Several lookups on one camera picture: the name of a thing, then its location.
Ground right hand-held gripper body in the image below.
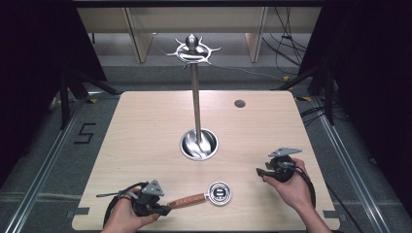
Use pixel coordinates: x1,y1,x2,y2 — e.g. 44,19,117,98
264,147,304,183

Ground white floor cable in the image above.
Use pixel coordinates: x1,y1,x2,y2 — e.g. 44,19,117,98
212,63,285,83

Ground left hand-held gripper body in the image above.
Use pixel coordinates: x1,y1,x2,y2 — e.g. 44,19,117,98
130,179,167,217

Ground person's left hand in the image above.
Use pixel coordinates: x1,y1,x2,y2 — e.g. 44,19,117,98
101,190,162,233

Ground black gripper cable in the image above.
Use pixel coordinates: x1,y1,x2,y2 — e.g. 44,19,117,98
285,163,365,233
95,182,150,228

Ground metal hook stand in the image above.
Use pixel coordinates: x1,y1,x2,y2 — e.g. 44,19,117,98
165,33,223,162

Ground black curtain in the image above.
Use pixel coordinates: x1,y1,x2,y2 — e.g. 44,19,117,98
0,0,108,188
297,0,412,215

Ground metal floor rail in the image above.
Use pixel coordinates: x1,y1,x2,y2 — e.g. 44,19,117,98
310,96,395,233
2,96,86,233

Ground portafilter with wooden handle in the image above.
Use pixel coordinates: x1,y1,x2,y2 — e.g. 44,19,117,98
166,181,233,210

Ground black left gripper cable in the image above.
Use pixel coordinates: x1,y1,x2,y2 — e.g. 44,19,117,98
95,182,150,228

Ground black metal stand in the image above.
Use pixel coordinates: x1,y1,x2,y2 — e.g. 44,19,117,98
57,66,121,131
273,62,338,126

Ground person's right hand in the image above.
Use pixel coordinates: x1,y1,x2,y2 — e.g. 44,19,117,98
262,157,315,213

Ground light wooden desk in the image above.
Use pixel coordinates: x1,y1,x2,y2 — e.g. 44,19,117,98
77,7,323,65

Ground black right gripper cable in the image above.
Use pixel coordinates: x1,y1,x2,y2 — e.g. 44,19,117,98
285,163,365,233

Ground black floor cables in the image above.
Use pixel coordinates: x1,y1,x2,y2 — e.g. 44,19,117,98
261,7,310,67

